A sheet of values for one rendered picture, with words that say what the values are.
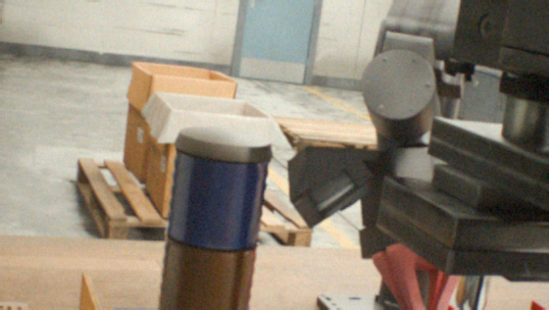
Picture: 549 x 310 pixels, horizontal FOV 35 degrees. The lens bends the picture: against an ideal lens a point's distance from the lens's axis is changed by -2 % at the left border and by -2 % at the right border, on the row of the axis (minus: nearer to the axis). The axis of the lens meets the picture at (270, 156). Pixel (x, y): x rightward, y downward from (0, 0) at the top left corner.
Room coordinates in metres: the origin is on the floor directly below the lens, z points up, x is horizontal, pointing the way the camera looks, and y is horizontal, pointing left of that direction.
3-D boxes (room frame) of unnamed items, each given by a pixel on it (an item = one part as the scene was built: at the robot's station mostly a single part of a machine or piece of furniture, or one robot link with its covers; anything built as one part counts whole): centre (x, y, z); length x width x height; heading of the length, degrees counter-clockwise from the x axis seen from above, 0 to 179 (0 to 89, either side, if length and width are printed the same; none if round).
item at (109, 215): (4.59, 0.42, 0.07); 1.20 x 1.00 x 0.14; 20
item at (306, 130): (7.40, -0.63, 0.07); 1.20 x 1.00 x 0.14; 108
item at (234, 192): (0.35, 0.02, 1.17); 0.04 x 0.04 x 0.03
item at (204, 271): (0.35, 0.02, 1.14); 0.04 x 0.04 x 0.03
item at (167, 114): (4.29, 0.30, 0.40); 0.66 x 0.62 x 0.50; 17
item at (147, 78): (4.87, 0.53, 0.43); 0.57 x 0.53 x 0.58; 21
